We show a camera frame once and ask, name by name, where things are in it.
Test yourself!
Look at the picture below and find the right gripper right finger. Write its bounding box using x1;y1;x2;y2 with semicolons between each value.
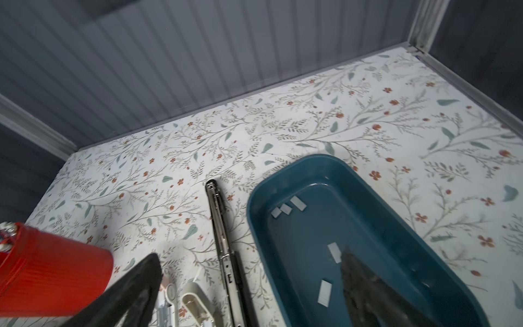
340;249;438;326

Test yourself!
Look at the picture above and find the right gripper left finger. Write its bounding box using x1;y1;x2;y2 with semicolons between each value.
63;253;162;326

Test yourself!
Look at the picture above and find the black stapler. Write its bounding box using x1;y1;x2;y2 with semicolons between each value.
205;179;256;326

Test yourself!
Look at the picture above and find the teal plastic tray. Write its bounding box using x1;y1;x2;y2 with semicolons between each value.
247;154;489;326

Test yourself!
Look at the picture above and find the red pen cup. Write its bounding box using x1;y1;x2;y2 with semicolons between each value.
1;223;114;317

